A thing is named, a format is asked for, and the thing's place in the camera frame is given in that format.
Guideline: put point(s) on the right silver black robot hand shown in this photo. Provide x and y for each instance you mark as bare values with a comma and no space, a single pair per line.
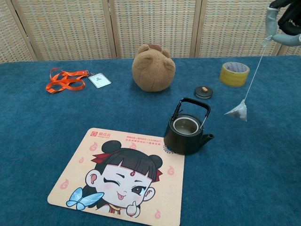
290,21

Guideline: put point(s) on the pyramid tea bag green tag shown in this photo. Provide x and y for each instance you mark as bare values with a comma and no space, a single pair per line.
238,113

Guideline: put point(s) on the black teapot lid wooden knob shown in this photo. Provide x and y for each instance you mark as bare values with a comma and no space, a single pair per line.
202,93

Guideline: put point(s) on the yellow packing tape roll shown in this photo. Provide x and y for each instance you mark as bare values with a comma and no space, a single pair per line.
232,78

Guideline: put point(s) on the woven bamboo folding screen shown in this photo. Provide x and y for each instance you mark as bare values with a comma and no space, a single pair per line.
152,28

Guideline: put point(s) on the brown plush capybara toy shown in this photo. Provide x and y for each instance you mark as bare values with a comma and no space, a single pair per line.
152,70

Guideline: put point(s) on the blue carpet table cover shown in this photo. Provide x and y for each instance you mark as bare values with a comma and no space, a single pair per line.
223,193

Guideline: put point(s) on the white ID badge card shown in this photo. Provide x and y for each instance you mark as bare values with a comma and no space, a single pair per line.
100,80

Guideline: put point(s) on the cartoon girl mouse pad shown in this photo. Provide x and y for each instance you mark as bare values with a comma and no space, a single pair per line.
117,179

